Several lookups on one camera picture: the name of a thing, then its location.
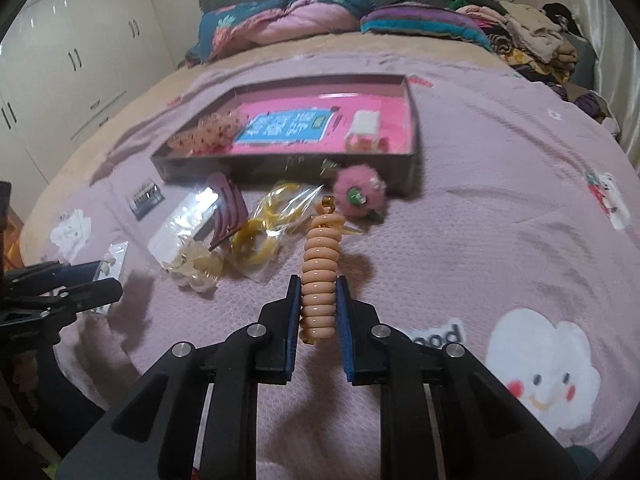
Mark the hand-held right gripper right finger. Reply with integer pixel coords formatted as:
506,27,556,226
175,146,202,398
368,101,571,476
336,276,583,480

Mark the purple striped pillow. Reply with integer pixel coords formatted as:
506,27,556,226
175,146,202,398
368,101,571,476
360,2,493,53

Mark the blue and pink floral quilt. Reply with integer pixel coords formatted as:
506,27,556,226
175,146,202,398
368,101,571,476
182,0,376,68

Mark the cream curtain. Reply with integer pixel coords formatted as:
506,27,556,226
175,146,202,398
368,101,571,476
575,0,640,136

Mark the black hairpin card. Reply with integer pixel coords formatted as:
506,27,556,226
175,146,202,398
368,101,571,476
126,180,165,220

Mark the blue printed card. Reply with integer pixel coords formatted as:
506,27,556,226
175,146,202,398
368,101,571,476
235,105,341,145

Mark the bag of clothes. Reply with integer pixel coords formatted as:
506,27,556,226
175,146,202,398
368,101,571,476
552,80,621,136

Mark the pile of clothes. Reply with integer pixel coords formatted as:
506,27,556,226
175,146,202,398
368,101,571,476
447,0,601,111

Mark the person's left forearm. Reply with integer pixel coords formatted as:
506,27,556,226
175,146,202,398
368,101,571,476
0,350,103,461

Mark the pink fluffy hair clip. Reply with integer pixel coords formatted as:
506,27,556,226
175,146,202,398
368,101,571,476
322,160,388,223

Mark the peach spiral hair tie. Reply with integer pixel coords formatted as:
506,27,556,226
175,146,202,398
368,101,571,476
300,197,346,346

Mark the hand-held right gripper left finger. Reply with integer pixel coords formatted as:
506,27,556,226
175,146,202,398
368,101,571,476
59,275,303,480

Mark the dark cardboard box pink inside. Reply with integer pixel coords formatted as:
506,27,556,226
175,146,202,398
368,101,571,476
150,74,423,198

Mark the polka dot mesh bow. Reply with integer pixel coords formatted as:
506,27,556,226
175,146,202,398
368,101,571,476
167,110,248,156

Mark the white hair comb clip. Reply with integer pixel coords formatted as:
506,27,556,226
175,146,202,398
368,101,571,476
344,110,391,152

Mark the grey cushion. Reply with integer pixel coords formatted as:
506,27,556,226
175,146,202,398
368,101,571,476
570,35,598,91

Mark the white wardrobe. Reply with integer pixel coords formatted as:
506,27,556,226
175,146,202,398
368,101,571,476
0,0,181,186

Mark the small earring card bag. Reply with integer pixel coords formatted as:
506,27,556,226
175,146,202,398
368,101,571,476
92,242,130,316

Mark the black cap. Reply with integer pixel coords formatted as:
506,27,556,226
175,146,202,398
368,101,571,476
542,2,583,36

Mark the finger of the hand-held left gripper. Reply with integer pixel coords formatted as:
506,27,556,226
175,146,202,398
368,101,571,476
2,260,108,293
0,278,123,323

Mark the clear bag beige flower clip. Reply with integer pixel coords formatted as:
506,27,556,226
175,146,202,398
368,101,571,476
147,187,231,293

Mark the clear bag of yellow hairbands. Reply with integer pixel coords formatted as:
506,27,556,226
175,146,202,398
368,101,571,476
227,182,326,283

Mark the maroon hair claw clip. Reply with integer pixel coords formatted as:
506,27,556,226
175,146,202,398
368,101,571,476
206,171,248,251

